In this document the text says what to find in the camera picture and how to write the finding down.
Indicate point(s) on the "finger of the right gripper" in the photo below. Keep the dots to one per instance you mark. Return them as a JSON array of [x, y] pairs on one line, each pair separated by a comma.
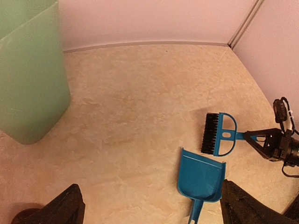
[[265, 132], [263, 149]]

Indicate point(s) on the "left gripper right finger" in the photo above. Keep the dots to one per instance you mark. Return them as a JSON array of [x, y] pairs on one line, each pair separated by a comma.
[[239, 207]]

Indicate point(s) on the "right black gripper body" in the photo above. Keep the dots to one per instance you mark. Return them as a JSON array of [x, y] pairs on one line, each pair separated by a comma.
[[279, 145]]

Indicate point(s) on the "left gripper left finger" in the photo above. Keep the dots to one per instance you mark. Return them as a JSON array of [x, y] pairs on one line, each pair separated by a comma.
[[66, 208]]

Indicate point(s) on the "blue hand brush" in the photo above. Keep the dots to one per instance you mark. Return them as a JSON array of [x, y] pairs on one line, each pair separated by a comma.
[[214, 133]]

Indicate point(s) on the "blue plastic dustpan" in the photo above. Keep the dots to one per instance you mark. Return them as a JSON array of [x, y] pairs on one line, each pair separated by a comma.
[[200, 179]]

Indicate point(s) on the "teal plastic waste bin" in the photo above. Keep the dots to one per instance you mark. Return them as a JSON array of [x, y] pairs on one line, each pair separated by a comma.
[[34, 91]]

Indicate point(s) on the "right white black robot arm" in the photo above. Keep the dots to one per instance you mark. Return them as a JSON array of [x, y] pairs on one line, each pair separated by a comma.
[[293, 160]]

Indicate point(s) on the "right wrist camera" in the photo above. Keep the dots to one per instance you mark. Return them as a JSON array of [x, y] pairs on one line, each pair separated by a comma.
[[283, 114]]

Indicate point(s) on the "right metal corner post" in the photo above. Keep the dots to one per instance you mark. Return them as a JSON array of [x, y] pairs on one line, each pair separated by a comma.
[[254, 9]]

